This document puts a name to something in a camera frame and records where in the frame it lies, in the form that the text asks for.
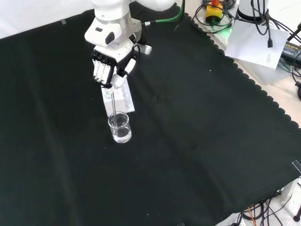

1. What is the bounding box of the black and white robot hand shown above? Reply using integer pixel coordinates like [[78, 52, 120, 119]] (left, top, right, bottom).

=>
[[91, 41, 141, 96]]

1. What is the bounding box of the clear glass rod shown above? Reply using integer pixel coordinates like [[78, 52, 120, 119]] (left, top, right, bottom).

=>
[[111, 92, 118, 127]]

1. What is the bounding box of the clear glass beaker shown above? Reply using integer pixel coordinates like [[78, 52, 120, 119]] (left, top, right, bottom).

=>
[[107, 112, 132, 144]]

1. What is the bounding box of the white test tube rack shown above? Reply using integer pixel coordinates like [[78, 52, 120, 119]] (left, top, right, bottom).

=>
[[100, 79, 136, 118]]

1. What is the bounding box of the black bench cloth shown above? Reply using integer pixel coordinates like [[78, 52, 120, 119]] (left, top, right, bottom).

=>
[[0, 0, 301, 226]]

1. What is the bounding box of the yellow stop button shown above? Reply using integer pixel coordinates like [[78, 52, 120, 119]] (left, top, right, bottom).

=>
[[205, 0, 223, 25]]

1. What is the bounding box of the white paper sheet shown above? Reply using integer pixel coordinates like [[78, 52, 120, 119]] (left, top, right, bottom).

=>
[[224, 19, 290, 70]]

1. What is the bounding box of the black power adapter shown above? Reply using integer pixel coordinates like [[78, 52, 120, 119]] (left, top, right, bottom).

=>
[[280, 40, 301, 62]]

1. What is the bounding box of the black tripod leg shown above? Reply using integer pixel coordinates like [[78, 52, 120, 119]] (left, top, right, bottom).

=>
[[293, 204, 301, 222]]

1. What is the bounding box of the green cable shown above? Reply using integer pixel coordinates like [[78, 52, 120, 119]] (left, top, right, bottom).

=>
[[140, 0, 185, 26]]

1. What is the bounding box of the black plug cable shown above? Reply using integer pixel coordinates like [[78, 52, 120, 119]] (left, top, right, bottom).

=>
[[250, 0, 274, 49]]

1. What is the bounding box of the orange cable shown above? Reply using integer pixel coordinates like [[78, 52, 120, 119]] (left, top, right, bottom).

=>
[[247, 206, 257, 226]]

